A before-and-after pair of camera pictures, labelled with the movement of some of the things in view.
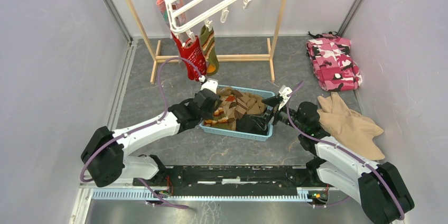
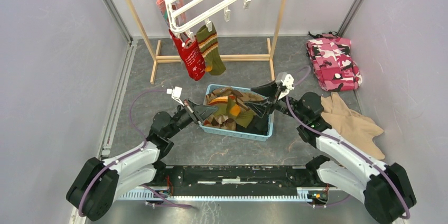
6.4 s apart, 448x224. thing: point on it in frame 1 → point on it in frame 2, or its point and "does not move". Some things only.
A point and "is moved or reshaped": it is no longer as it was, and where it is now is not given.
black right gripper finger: x=263 y=121 → x=260 y=107
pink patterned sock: x=180 y=19 does not move
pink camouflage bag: x=333 y=66 does not move
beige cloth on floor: x=352 y=132 does not move
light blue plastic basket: x=236 y=133 does not move
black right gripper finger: x=273 y=101 → x=269 y=89
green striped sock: x=207 y=40 is moved or reshaped
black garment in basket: x=258 y=123 does not move
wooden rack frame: x=155 y=52 does not move
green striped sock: x=220 y=120 → x=226 y=105
